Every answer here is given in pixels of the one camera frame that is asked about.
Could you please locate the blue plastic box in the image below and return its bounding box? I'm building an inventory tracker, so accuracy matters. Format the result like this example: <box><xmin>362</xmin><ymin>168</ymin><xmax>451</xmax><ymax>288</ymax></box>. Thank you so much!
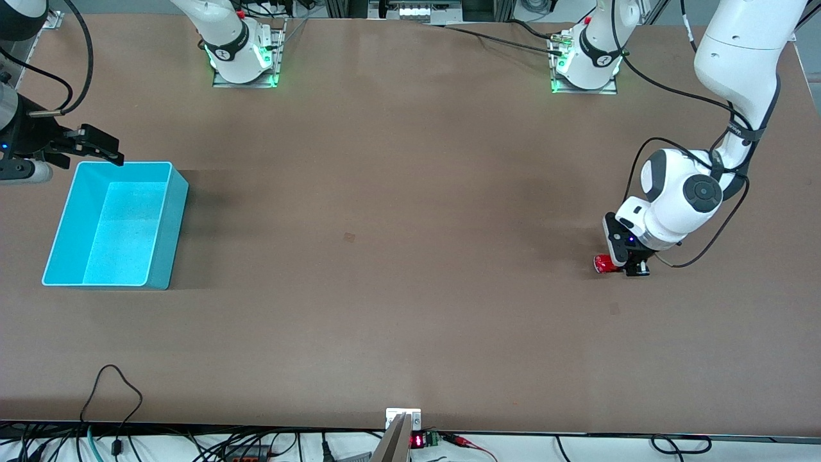
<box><xmin>42</xmin><ymin>160</ymin><xmax>190</xmax><ymax>291</ymax></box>

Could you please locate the lit electronics box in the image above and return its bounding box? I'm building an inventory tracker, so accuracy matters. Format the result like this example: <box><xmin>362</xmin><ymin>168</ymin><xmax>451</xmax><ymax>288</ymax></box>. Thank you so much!
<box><xmin>369</xmin><ymin>0</ymin><xmax>464</xmax><ymax>21</ymax></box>

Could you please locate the black orange power strip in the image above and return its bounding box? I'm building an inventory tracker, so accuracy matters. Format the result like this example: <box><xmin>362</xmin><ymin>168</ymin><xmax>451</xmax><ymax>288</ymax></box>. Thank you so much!
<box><xmin>221</xmin><ymin>445</ymin><xmax>271</xmax><ymax>462</ymax></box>

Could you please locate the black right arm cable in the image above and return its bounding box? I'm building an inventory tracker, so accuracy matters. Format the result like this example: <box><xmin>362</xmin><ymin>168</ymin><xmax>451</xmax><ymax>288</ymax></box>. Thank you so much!
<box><xmin>0</xmin><ymin>0</ymin><xmax>96</xmax><ymax>118</ymax></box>

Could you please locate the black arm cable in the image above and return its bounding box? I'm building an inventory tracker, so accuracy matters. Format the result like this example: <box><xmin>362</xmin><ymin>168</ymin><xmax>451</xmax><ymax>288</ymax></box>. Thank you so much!
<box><xmin>0</xmin><ymin>0</ymin><xmax>96</xmax><ymax>118</ymax></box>
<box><xmin>609</xmin><ymin>0</ymin><xmax>781</xmax><ymax>269</ymax></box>

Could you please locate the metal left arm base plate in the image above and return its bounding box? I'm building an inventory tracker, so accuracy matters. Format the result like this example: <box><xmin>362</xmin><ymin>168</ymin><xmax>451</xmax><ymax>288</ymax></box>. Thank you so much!
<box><xmin>550</xmin><ymin>29</ymin><xmax>619</xmax><ymax>96</ymax></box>

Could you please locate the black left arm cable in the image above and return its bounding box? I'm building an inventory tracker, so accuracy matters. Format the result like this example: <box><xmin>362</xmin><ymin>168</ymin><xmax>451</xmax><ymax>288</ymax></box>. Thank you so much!
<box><xmin>609</xmin><ymin>0</ymin><xmax>781</xmax><ymax>269</ymax></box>

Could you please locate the black coiled cable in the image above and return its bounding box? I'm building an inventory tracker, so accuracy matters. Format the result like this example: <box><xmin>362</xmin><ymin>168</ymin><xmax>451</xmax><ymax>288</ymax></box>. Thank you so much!
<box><xmin>650</xmin><ymin>434</ymin><xmax>713</xmax><ymax>455</ymax></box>

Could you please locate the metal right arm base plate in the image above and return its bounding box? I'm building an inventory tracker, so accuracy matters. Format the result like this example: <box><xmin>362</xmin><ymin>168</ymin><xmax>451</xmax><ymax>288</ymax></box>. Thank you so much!
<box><xmin>212</xmin><ymin>18</ymin><xmax>287</xmax><ymax>89</ymax></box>

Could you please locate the thin black looped cable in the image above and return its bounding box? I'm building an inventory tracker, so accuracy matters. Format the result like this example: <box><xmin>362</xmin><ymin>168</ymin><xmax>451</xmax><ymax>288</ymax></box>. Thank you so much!
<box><xmin>80</xmin><ymin>364</ymin><xmax>144</xmax><ymax>458</ymax></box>

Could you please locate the red wire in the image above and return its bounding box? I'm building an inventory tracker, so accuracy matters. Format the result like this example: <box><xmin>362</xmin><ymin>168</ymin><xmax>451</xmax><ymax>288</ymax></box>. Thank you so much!
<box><xmin>441</xmin><ymin>432</ymin><xmax>499</xmax><ymax>462</ymax></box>

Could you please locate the short black base cable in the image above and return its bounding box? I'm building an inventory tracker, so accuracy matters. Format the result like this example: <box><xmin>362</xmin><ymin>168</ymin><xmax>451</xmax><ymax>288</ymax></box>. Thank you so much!
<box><xmin>510</xmin><ymin>19</ymin><xmax>564</xmax><ymax>40</ymax></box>

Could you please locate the long black base cable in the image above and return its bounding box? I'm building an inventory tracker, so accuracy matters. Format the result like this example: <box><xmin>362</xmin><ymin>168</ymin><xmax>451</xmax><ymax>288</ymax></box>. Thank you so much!
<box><xmin>427</xmin><ymin>21</ymin><xmax>566</xmax><ymax>56</ymax></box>

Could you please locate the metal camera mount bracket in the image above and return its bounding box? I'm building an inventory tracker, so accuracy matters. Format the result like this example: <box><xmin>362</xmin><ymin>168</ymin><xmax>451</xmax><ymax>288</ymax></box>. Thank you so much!
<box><xmin>371</xmin><ymin>408</ymin><xmax>422</xmax><ymax>462</ymax></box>

